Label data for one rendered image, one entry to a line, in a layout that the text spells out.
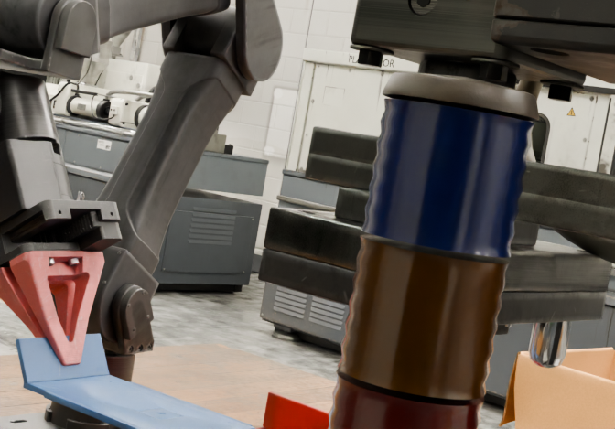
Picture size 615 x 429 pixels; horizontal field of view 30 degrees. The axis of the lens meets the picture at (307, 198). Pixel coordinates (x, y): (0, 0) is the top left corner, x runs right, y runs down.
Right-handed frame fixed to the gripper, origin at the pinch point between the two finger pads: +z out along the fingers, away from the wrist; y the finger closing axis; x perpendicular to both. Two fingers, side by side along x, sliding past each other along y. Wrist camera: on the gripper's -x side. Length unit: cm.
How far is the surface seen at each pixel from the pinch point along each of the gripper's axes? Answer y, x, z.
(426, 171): 46, -28, 8
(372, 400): 43, -28, 12
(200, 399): -20.7, 33.4, 1.0
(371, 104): -252, 468, -184
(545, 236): -174, 456, -77
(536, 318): 33.5, 0.8, 8.5
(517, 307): 33.9, -1.5, 7.9
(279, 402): -2.6, 23.4, 5.2
